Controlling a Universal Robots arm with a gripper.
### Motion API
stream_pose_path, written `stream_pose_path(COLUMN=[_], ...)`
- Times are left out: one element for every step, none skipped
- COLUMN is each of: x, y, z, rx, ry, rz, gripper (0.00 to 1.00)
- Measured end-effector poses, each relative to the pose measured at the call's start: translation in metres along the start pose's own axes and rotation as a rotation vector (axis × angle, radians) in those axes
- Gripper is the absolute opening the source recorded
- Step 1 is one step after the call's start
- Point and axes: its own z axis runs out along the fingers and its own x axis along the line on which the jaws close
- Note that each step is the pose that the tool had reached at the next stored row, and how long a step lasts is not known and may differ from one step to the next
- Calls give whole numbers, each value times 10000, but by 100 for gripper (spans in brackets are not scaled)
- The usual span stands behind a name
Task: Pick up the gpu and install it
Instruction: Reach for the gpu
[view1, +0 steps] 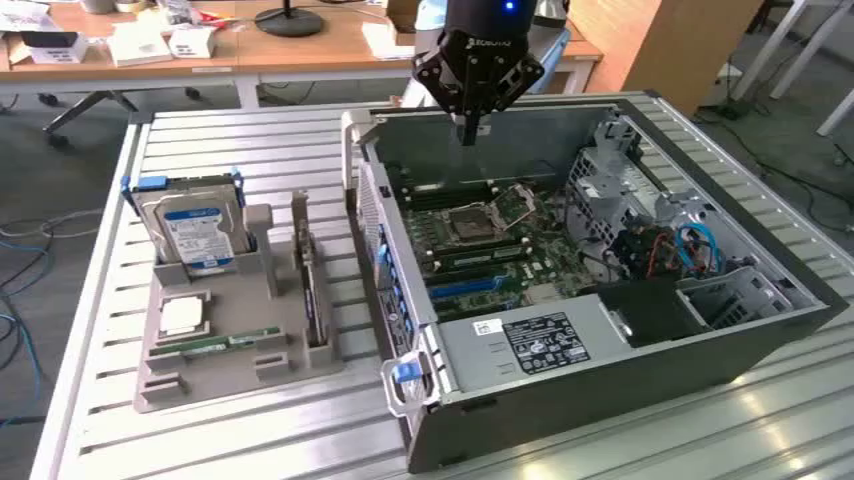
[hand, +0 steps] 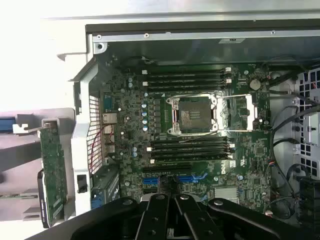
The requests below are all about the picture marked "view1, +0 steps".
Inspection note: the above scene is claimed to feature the white paper stack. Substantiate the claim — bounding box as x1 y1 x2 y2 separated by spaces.
359 19 421 62

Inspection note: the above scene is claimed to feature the low profile graphics card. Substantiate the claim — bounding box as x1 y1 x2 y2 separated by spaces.
290 188 334 350

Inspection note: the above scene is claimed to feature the blue wire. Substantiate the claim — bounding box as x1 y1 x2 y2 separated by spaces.
673 222 730 277

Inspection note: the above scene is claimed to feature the green motherboard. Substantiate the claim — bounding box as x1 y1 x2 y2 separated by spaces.
386 167 602 324

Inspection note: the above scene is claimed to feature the brown cardboard piece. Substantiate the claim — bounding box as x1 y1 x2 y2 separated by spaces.
0 32 35 72

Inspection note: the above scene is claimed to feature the blue expansion slot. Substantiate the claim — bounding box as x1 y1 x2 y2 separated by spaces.
426 277 503 300

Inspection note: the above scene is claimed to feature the CPU socket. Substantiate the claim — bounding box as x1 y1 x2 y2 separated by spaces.
445 204 501 247

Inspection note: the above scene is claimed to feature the white table leg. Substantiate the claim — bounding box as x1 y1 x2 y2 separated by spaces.
817 89 854 137

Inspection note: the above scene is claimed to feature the black power strip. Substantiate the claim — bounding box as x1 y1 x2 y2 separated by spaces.
693 97 757 122

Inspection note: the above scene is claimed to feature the silver chipset heat sink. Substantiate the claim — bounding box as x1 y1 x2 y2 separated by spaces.
525 284 570 307

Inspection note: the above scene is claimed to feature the grey floor cable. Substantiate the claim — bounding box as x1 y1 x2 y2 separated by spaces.
0 207 103 239

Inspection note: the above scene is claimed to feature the clear bag of parts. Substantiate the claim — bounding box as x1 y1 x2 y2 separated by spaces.
159 0 226 26

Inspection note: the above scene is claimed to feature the black chair base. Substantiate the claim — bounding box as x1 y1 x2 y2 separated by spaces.
38 88 143 149

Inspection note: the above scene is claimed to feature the wooden desk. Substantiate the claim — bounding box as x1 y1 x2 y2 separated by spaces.
0 0 606 109

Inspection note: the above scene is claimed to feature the black RAM slot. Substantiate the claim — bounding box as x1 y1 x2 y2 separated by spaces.
399 178 499 194
406 196 502 211
403 190 501 205
402 184 499 199

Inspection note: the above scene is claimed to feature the small silver disk bay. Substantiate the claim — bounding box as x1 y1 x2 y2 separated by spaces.
674 264 802 332

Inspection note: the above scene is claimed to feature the black lamp base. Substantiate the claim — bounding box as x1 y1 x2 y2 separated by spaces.
253 0 327 39

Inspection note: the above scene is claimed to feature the metal socket cover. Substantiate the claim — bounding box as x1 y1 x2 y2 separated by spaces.
491 182 539 222

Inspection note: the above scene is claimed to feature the open black PC case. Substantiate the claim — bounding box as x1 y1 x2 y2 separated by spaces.
339 89 850 475

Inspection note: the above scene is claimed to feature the printed paper sheet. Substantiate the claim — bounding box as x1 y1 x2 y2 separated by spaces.
0 8 59 32

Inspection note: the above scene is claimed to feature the wooden cabinet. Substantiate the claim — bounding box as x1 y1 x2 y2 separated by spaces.
566 0 766 117

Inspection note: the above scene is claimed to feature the flat white box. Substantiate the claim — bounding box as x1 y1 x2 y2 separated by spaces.
106 22 177 69

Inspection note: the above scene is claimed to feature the black and white box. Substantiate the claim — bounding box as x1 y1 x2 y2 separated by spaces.
18 30 91 65

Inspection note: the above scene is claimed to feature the hard disk in blue caddy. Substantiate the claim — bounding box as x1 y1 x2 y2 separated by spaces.
119 167 246 277

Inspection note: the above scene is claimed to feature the black wire bundle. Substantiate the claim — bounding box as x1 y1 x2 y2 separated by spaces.
580 214 660 281

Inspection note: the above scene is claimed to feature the grey power supply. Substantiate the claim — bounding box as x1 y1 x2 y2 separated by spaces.
426 293 633 396

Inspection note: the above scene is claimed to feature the black expansion slot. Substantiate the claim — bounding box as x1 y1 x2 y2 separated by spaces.
426 267 501 285

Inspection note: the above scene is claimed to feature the white table frame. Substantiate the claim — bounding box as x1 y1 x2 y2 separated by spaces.
729 0 854 101

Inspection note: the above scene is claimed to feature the grey parts rack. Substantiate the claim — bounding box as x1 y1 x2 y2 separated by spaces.
132 202 349 415

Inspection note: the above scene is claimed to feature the silver CPU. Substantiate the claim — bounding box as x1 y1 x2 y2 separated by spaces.
158 297 207 337

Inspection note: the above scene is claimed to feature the red wire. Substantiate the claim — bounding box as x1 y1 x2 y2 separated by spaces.
650 230 677 279

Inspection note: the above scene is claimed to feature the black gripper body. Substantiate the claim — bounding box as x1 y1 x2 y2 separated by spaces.
439 0 539 112

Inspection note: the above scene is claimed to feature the black power supply label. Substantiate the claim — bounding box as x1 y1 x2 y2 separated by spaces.
502 311 594 377

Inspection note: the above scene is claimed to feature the blue floor cable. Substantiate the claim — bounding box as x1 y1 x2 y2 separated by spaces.
0 239 52 427

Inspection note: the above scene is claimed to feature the large silver drive cage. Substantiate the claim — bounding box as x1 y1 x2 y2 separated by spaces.
565 144 710 261

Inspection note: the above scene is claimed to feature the white box with label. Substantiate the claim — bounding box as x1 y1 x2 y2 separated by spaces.
166 27 221 60

